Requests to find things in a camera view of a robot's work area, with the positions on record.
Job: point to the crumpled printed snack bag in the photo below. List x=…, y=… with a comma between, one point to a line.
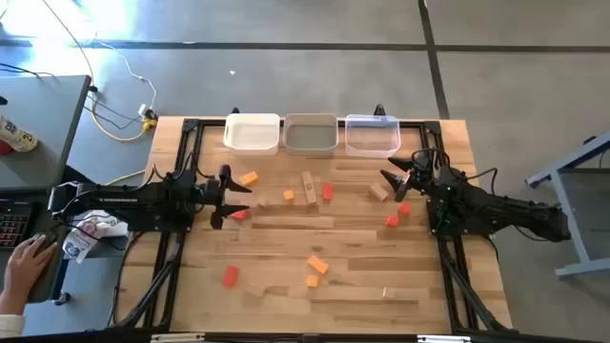
x=78, y=245

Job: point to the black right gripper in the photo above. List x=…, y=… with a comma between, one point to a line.
x=426, y=176

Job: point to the blue-grey metal table frame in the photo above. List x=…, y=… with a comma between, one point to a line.
x=572, y=224

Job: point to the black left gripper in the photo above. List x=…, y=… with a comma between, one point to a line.
x=217, y=193

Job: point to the natural wooden cube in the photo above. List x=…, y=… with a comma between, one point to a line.
x=261, y=201
x=388, y=292

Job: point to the white plastic bin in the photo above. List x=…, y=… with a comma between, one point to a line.
x=251, y=135

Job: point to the light grey desk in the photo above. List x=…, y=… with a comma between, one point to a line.
x=47, y=119

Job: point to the red wooden cube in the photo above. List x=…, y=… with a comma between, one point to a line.
x=392, y=221
x=404, y=209

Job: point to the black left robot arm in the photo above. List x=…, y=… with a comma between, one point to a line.
x=119, y=200

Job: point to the black keyboard red backlight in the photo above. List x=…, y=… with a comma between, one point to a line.
x=12, y=228

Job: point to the red round object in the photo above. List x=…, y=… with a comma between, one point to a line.
x=5, y=148

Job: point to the grey plastic bin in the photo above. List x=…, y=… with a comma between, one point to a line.
x=311, y=138

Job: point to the clear plastic bin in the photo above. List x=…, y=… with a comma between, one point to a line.
x=372, y=143

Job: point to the black aluminium table frame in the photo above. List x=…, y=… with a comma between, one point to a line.
x=433, y=127

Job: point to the orange wooden cube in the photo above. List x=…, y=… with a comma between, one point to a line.
x=312, y=281
x=288, y=195

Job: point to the silver metal bracket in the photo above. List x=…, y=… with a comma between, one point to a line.
x=443, y=339
x=176, y=338

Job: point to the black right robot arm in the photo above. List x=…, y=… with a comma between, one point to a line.
x=500, y=209

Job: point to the dark grey desk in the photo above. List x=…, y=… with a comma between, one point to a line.
x=24, y=194

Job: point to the red rectangular wooden block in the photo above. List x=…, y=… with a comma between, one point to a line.
x=327, y=191
x=239, y=216
x=230, y=276

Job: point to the person's hand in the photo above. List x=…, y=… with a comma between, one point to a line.
x=24, y=267

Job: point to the white printed bottle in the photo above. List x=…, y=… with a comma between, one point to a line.
x=16, y=135

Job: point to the blue desk foot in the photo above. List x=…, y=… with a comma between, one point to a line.
x=62, y=299

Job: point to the long printed natural wooden block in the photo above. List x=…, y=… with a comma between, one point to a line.
x=309, y=187

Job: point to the person's forearm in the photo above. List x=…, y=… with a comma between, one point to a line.
x=9, y=324

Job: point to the orange rectangular wooden block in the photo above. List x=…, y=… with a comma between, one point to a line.
x=317, y=264
x=249, y=178

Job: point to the natural rectangular wooden block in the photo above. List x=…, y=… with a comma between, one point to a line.
x=378, y=191
x=255, y=289

